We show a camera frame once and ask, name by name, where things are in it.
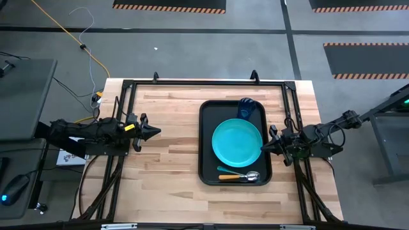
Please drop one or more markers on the small black desk object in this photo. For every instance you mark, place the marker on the small black desk object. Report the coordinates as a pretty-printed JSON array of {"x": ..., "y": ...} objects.
[{"x": 6, "y": 67}]

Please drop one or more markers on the teal round plate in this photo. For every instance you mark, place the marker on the teal round plate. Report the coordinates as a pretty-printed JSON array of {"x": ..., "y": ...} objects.
[{"x": 237, "y": 143}]

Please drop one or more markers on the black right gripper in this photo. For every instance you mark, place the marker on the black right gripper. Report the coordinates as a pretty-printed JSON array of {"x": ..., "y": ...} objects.
[{"x": 290, "y": 146}]

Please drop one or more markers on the black metal stand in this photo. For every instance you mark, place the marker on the black metal stand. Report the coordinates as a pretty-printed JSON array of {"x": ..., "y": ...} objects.
[{"x": 386, "y": 127}]

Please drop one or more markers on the white printed box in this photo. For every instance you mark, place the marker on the white printed box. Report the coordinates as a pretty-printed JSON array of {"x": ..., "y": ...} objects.
[{"x": 68, "y": 158}]

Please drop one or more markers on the power plug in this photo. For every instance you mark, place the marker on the power plug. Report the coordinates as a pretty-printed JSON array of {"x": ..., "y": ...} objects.
[{"x": 97, "y": 98}]

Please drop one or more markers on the black metal table frame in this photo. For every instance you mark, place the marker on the black metal table frame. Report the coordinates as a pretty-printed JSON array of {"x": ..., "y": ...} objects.
[{"x": 207, "y": 83}]

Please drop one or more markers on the iridescent blue metal fork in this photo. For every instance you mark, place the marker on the iridescent blue metal fork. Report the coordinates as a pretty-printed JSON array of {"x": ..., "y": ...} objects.
[{"x": 225, "y": 169}]

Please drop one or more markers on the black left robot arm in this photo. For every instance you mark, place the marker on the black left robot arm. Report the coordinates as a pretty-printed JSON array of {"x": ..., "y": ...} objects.
[{"x": 89, "y": 132}]

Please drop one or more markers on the silver metal bracket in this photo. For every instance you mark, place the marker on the silver metal bracket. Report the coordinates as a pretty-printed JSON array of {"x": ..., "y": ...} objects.
[
  {"x": 297, "y": 227},
  {"x": 119, "y": 226}
]

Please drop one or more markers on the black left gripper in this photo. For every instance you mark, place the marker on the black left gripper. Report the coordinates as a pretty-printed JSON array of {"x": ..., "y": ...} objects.
[{"x": 135, "y": 132}]

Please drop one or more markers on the blue faceted cup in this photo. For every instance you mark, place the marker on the blue faceted cup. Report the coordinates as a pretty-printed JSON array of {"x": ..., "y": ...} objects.
[{"x": 246, "y": 108}]

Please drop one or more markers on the black computer mouse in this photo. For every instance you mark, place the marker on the black computer mouse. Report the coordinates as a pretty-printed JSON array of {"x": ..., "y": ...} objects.
[{"x": 14, "y": 190}]

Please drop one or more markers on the dark grey desk top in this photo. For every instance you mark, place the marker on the dark grey desk top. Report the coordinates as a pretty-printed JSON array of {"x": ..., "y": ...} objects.
[{"x": 19, "y": 153}]

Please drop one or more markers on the black rectangular tray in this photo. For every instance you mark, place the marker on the black rectangular tray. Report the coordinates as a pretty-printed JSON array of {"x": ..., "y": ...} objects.
[{"x": 206, "y": 143}]

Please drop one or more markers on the black frame clamp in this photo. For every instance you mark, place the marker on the black frame clamp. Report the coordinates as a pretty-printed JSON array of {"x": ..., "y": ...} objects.
[
  {"x": 255, "y": 76},
  {"x": 156, "y": 77}
]

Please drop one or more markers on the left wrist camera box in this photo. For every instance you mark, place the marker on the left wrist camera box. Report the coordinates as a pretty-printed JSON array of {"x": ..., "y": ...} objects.
[{"x": 131, "y": 119}]

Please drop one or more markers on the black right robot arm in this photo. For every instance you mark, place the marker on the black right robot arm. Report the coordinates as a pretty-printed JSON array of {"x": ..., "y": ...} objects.
[{"x": 329, "y": 134}]

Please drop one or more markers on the black hazard-striped floor mat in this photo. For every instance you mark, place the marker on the black hazard-striped floor mat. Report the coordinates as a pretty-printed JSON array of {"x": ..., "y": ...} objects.
[
  {"x": 367, "y": 59},
  {"x": 169, "y": 3},
  {"x": 361, "y": 3}
]

